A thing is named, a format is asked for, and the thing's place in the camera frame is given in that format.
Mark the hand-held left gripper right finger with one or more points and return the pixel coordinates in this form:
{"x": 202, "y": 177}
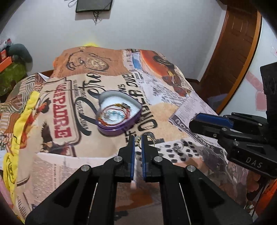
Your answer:
{"x": 144, "y": 156}

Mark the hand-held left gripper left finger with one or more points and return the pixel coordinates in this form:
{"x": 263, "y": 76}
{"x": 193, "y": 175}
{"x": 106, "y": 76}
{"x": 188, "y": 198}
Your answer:
{"x": 132, "y": 152}

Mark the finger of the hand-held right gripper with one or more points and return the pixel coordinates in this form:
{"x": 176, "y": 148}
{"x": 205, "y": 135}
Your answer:
{"x": 214, "y": 119}
{"x": 205, "y": 129}

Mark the purple heart-shaped tin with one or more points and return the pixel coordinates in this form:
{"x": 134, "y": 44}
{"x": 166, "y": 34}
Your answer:
{"x": 129, "y": 123}

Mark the small silver jewelry piece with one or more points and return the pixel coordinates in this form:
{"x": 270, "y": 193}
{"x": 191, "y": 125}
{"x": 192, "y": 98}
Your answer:
{"x": 177, "y": 148}

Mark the printed blanket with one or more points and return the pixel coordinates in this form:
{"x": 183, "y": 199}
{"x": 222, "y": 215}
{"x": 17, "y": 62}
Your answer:
{"x": 86, "y": 164}

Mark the brown wooden door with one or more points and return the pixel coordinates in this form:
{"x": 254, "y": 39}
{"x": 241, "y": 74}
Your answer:
{"x": 235, "y": 54}

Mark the yellow cloth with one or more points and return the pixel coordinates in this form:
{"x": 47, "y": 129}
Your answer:
{"x": 13, "y": 164}

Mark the dark grey plush toy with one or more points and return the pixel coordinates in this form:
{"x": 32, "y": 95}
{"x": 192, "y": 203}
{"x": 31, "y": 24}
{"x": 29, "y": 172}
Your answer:
{"x": 21, "y": 52}

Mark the long orange box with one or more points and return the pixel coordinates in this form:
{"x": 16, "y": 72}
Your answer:
{"x": 4, "y": 62}

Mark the small black wall monitor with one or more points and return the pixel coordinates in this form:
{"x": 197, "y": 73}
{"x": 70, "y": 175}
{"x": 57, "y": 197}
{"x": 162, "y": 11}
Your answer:
{"x": 94, "y": 4}

